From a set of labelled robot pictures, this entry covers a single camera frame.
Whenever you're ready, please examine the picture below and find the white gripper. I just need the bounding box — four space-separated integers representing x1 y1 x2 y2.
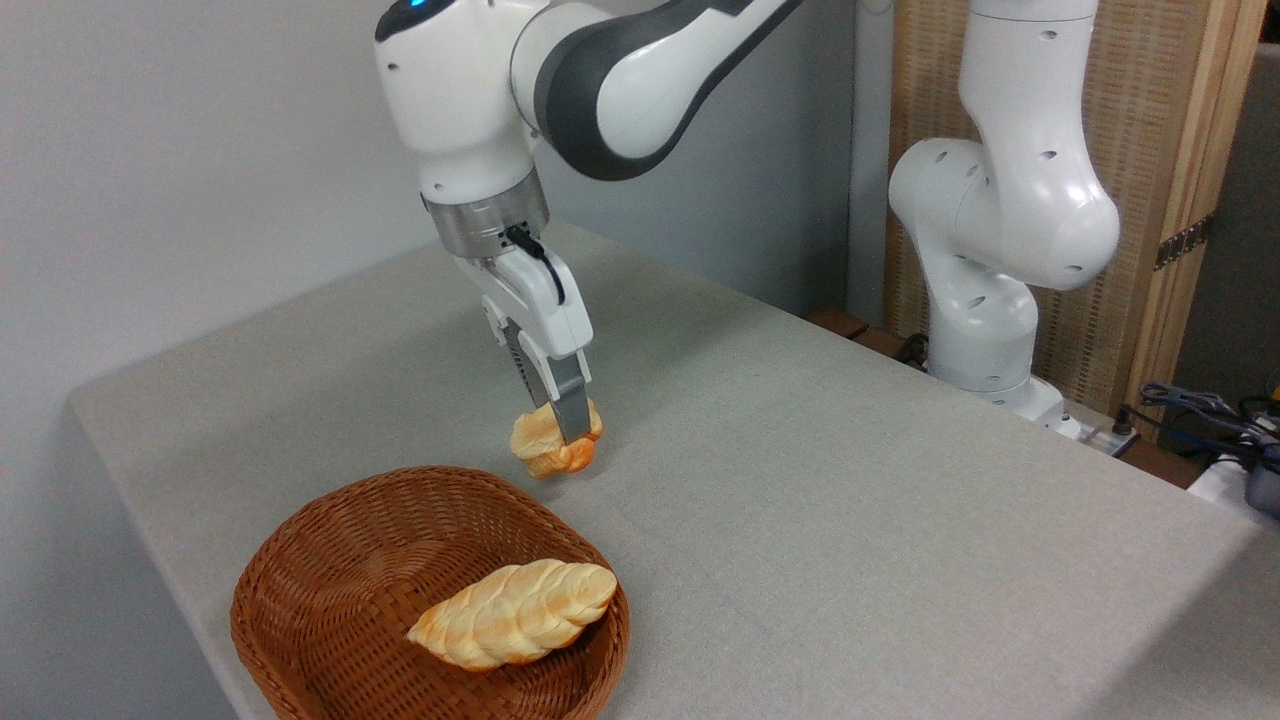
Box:
452 246 594 446

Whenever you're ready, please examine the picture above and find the small round bread roll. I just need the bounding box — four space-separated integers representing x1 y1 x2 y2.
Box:
509 398 604 480

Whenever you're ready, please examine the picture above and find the long braided bread loaf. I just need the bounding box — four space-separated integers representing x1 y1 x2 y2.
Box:
406 559 619 672

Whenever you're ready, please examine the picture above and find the brown wooden board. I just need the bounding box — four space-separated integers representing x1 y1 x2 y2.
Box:
805 308 933 373

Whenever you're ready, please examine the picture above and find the brown wicker basket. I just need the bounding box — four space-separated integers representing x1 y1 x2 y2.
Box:
230 466 631 720

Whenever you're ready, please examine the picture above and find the wooden rattan folding screen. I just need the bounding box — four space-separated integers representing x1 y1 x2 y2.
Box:
885 0 1269 421

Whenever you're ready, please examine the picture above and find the black screen hinge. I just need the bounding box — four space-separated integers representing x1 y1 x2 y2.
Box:
1155 214 1217 271

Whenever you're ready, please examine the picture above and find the dark grey box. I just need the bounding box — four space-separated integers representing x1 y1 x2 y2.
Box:
1244 462 1280 520

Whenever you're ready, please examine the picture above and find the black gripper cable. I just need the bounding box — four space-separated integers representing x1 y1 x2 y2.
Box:
505 226 567 306

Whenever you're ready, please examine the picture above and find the dark cable bundle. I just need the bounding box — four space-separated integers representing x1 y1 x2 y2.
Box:
1138 380 1280 463

